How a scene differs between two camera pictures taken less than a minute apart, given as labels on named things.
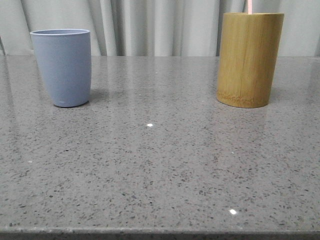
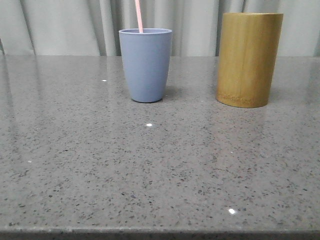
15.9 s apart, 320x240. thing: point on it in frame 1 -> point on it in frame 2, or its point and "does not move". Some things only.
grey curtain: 152,28 does not move
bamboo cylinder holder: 248,51 does not move
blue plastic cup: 64,56 -> 146,57
